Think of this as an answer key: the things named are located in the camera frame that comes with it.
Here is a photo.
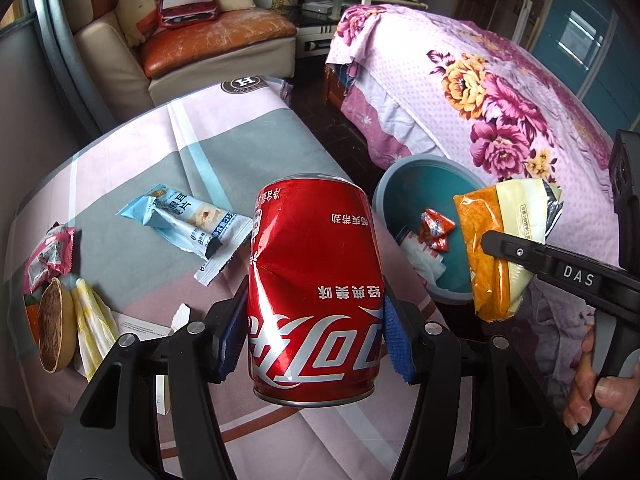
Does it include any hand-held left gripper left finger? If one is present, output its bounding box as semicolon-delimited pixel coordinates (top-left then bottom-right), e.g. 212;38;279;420
47;295;251;480

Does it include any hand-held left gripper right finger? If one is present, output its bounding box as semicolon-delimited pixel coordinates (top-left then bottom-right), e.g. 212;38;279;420
382;295;581;480

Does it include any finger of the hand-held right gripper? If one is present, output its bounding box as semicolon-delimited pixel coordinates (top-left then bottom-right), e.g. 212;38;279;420
480;229;613;308

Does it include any white blue sachet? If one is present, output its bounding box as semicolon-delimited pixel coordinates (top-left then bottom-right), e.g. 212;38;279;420
192;232;251;287

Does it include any yellow snack bag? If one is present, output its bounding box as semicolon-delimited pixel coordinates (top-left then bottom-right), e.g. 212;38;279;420
452;177;565;323

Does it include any white paper box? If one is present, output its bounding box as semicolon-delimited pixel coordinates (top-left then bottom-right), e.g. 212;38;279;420
111;302;192;417

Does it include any red cola can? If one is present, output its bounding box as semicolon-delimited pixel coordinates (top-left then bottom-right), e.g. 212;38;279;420
246;172;386;408

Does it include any orange white candy wrapper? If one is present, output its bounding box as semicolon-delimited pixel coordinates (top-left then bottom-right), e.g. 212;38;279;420
419;207;457;252

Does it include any yellow white wrapper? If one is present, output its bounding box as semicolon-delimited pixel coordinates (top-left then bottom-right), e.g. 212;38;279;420
70;277;121;383

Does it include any teal trash bin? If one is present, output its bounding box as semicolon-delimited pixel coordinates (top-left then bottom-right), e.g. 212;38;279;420
371;154;493;306

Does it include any light blue oatmeal sachet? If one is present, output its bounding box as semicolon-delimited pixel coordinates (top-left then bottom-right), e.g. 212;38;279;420
118;183;253;258

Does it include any pink snack wrapper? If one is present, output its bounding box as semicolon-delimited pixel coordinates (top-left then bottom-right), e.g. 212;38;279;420
25;225;76;295

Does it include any person's right hand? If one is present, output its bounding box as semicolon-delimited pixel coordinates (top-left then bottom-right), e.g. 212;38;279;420
562;327;640;436

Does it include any pink plaid covered table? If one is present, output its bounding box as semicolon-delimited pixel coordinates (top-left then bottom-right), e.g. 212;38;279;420
0;77;441;480

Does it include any teal panel door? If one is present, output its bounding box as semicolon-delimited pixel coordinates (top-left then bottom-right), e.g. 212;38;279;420
530;0;640;126

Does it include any pink floral blanket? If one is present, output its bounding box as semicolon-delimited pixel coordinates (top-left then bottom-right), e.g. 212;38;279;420
325;4;640;411

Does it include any cream leather sofa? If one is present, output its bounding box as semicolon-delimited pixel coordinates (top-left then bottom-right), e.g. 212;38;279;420
65;0;298;108

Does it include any dark wooden wardrobe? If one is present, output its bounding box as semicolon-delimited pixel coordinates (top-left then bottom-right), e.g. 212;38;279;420
452;0;566;56

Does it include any black glass table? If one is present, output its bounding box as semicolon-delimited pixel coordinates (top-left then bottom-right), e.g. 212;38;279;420
290;0;361;63

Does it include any orange seat cushion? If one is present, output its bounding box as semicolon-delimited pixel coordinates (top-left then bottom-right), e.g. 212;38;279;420
139;7;298;80

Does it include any cream printed pillow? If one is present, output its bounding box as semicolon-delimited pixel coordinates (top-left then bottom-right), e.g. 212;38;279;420
116;0;163;48

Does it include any grey metal door frame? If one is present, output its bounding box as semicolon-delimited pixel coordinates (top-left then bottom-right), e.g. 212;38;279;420
27;0;123;123

